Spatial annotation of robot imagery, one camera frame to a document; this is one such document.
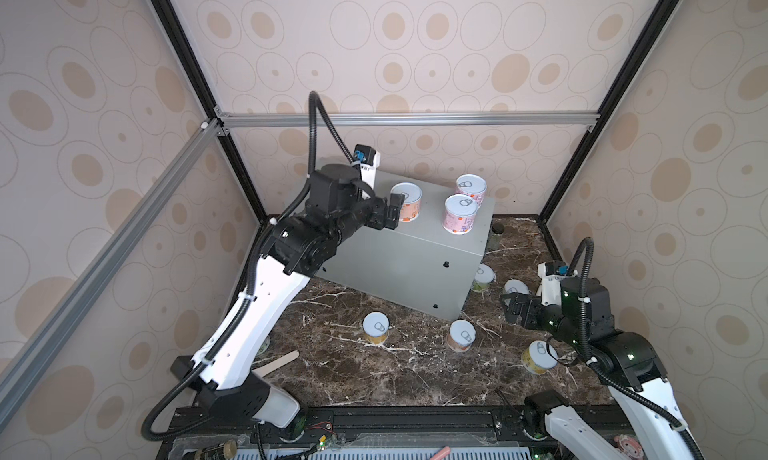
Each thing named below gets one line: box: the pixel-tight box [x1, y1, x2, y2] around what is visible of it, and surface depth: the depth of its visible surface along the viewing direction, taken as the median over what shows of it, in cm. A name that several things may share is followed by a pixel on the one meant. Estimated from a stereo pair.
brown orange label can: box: [447, 319, 477, 353], surface depth 85 cm
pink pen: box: [430, 446, 451, 460], surface depth 71 cm
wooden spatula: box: [251, 350, 300, 377], surface depth 85 cm
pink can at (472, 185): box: [455, 174, 487, 207], surface depth 73 cm
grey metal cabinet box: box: [318, 166, 495, 321], surface depth 76 cm
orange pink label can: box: [390, 182, 423, 222], surface depth 71 cm
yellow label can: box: [362, 310, 390, 345], surface depth 87 cm
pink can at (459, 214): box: [442, 194, 478, 235], surface depth 69 cm
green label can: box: [472, 263, 496, 293], surface depth 99 cm
